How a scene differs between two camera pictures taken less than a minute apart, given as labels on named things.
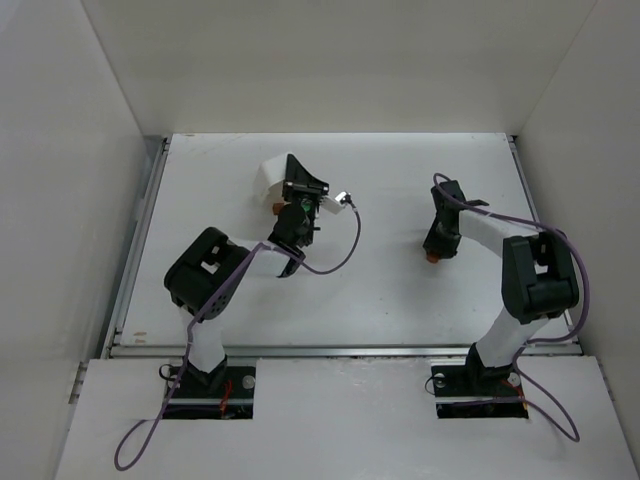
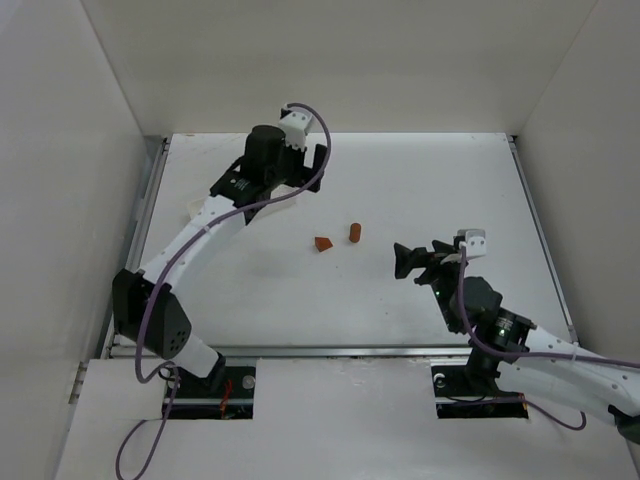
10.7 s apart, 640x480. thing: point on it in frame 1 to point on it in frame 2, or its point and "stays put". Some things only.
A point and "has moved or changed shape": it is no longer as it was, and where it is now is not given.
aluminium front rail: (335, 351) stays put
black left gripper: (305, 188) to (310, 167)
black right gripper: (445, 220) to (432, 258)
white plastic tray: (271, 174) has moved or changed shape
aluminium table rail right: (534, 209) stays put
